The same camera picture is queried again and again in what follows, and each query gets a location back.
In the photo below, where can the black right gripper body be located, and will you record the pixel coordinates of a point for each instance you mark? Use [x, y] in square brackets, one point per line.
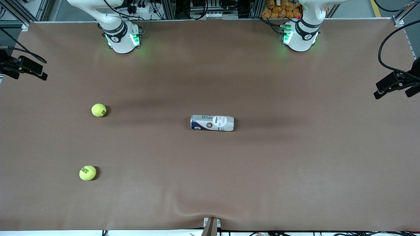
[6, 63]

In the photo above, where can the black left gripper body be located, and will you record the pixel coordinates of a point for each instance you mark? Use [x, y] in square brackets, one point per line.
[414, 74]

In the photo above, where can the yellow tennis ball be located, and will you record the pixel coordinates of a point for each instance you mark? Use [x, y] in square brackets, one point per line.
[98, 110]
[87, 172]

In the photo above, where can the silver tennis ball can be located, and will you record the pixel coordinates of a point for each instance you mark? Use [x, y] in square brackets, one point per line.
[213, 123]

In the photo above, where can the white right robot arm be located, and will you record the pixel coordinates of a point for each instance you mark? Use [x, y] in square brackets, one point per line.
[121, 42]

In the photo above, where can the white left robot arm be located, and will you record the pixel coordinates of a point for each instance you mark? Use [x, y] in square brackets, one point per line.
[300, 42]

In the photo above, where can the white power strip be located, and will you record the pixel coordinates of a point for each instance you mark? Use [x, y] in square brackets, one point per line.
[146, 9]

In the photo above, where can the orange mesh bag pile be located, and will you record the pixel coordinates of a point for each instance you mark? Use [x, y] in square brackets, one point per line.
[275, 9]

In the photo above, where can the white terminal block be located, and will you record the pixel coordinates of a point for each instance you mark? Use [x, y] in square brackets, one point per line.
[215, 15]

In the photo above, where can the brown table cover mat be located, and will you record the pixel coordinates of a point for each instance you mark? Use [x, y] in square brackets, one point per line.
[229, 180]

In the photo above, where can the aluminium frame strut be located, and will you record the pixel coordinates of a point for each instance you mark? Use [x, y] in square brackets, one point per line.
[14, 13]
[407, 9]

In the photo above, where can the aluminium frame post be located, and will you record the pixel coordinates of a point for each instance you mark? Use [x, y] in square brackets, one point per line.
[255, 9]
[169, 9]
[46, 9]

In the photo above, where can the camera mount post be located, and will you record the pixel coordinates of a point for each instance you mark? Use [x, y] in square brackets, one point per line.
[211, 229]

